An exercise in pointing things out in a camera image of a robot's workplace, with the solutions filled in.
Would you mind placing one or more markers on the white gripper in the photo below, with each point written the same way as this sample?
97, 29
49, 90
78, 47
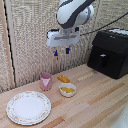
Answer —
62, 38

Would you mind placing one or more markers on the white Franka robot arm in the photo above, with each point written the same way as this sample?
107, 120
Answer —
71, 13

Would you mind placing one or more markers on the black air fryer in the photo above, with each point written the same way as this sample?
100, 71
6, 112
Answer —
115, 43

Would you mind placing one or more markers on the orange food piece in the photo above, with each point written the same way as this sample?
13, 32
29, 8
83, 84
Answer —
63, 79

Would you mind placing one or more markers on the pink cup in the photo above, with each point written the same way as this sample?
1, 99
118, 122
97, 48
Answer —
46, 81

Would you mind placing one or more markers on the beige woven folding screen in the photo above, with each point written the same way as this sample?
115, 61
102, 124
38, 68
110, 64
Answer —
30, 40

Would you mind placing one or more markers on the yellow food in bowl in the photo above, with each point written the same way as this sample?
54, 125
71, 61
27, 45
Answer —
67, 89

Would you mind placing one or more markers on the white bowl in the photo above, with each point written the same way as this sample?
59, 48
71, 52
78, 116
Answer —
67, 92

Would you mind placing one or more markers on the white plate with patterned rim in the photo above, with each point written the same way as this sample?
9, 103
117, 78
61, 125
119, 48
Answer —
28, 108

